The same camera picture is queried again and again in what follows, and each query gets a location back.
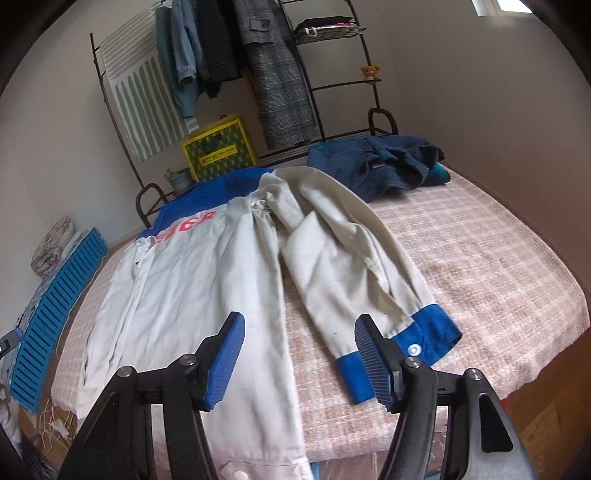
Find window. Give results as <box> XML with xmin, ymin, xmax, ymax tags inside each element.
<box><xmin>494</xmin><ymin>0</ymin><xmax>532</xmax><ymax>17</ymax></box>

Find navy blue garment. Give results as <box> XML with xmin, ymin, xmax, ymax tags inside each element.
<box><xmin>307</xmin><ymin>135</ymin><xmax>446</xmax><ymax>204</ymax></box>

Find green striped white towel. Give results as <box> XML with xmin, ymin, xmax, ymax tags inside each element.
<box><xmin>99</xmin><ymin>7</ymin><xmax>197</xmax><ymax>162</ymax></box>

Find blue denim jacket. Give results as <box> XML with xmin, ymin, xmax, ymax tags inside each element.
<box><xmin>154</xmin><ymin>0</ymin><xmax>206</xmax><ymax>118</ymax></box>

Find black metal clothes rack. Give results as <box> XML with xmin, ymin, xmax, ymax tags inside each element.
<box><xmin>90</xmin><ymin>0</ymin><xmax>400</xmax><ymax>229</ymax></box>

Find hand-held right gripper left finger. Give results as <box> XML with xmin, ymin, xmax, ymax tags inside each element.
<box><xmin>58</xmin><ymin>312</ymin><xmax>246</xmax><ymax>480</ymax></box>

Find black wire basket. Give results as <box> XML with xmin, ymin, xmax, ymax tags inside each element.
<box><xmin>291</xmin><ymin>16</ymin><xmax>370</xmax><ymax>45</ymax></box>

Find blue slatted panel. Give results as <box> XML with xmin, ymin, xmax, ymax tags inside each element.
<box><xmin>9</xmin><ymin>227</ymin><xmax>109</xmax><ymax>414</ymax></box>

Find white cables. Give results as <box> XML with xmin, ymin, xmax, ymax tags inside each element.
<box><xmin>34</xmin><ymin>397</ymin><xmax>77</xmax><ymax>448</ymax></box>

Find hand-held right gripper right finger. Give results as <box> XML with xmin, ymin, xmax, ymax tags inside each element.
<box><xmin>353</xmin><ymin>315</ymin><xmax>539</xmax><ymax>480</ymax></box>

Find potted plant in teal pot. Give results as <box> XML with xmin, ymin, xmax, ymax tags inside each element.
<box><xmin>165</xmin><ymin>167</ymin><xmax>194</xmax><ymax>195</ymax></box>

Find dark folded clothes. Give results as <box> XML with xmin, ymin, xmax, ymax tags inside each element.
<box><xmin>295</xmin><ymin>16</ymin><xmax>356</xmax><ymax>38</ymax></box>

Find pink plaid bed blanket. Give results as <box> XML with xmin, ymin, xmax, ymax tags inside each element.
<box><xmin>51</xmin><ymin>164</ymin><xmax>580</xmax><ymax>467</ymax></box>

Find white and blue jacket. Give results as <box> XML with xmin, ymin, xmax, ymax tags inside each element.
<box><xmin>76</xmin><ymin>166</ymin><xmax>463</xmax><ymax>480</ymax></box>

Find yellow and green box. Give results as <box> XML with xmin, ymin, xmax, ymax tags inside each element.
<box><xmin>181</xmin><ymin>115</ymin><xmax>259</xmax><ymax>183</ymax></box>

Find floral fabric bundle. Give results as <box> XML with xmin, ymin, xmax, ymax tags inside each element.
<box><xmin>30</xmin><ymin>216</ymin><xmax>77</xmax><ymax>278</ymax></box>

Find grey plaid coat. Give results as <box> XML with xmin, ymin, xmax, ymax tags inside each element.
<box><xmin>231</xmin><ymin>0</ymin><xmax>321</xmax><ymax>151</ymax></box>

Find black hanging garment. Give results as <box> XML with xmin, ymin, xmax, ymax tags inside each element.
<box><xmin>196</xmin><ymin>0</ymin><xmax>252</xmax><ymax>100</ymax></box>

